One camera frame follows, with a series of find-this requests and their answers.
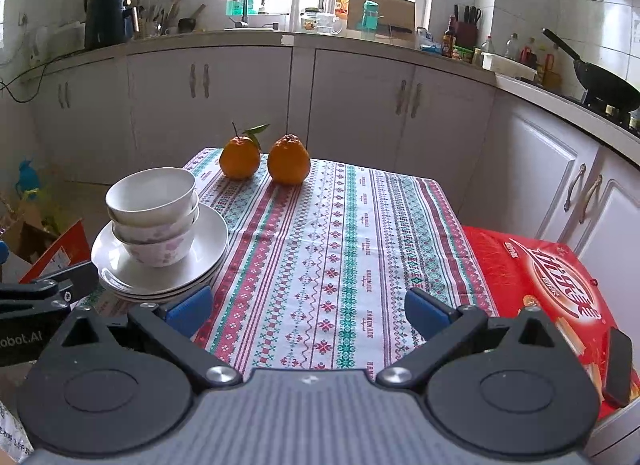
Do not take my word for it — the white plate with flower print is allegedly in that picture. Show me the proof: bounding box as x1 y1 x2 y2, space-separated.
97 255 227 292
102 270 222 302

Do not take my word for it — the white plastic tray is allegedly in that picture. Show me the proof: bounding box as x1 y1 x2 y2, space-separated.
481 52 538 83

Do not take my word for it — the patterned striped tablecloth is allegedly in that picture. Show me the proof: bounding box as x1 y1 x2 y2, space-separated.
80 147 501 381

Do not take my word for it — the red snack gift box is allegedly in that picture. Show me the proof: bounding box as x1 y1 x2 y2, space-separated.
462 226 640 418

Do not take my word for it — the metal kitchen faucet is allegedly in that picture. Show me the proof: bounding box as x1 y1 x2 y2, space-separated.
207 0 249 30

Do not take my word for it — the knife block with knives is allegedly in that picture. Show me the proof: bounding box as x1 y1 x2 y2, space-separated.
454 5 482 48

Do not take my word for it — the utensil holder with utensils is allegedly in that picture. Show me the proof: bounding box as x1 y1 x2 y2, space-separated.
135 0 181 38

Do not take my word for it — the dark soy sauce bottle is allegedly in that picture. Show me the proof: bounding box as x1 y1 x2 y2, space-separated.
442 16 457 58

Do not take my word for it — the wooden cutting board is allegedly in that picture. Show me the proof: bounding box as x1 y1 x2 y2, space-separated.
347 0 416 33

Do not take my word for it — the white bowl with pink flowers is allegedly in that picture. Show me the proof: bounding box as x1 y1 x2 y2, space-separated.
120 225 197 268

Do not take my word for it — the yellow oil bottle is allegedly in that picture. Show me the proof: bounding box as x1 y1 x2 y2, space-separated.
542 45 563 90

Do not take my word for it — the orange with green leaf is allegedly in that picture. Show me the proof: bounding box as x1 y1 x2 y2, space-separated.
219 122 271 180

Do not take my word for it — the small black pot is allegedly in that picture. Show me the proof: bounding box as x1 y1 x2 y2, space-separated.
178 5 207 33

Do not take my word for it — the white plate with centre stain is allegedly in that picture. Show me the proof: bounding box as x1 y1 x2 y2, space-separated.
91 205 230 283

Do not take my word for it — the black wok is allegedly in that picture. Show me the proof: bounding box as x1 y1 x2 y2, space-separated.
542 28 640 113

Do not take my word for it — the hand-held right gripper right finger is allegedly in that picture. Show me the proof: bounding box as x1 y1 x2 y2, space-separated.
375 287 571 388

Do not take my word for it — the dark blue electric kettle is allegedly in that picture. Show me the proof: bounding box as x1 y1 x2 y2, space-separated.
84 0 133 50

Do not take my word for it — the plain white bowl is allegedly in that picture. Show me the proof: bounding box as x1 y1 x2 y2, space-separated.
111 202 201 245
105 168 197 226

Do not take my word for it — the blue clear plastic container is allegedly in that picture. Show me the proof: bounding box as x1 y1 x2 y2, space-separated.
416 27 443 53

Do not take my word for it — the black phone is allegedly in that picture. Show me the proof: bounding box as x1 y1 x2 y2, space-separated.
601 329 633 408

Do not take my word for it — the white kitchen countertop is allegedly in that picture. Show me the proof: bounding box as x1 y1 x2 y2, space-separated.
20 27 640 166

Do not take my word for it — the black gas stove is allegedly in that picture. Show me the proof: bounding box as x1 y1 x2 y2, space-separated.
580 95 640 134

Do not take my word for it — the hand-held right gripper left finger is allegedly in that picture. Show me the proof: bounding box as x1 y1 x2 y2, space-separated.
60 284 241 390

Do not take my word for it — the orange without leaf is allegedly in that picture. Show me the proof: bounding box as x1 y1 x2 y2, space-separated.
267 134 311 184

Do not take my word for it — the blue toy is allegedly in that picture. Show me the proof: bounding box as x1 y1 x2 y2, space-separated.
15 160 40 200

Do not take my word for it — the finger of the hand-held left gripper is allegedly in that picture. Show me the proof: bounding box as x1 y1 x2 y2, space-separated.
0 261 99 318

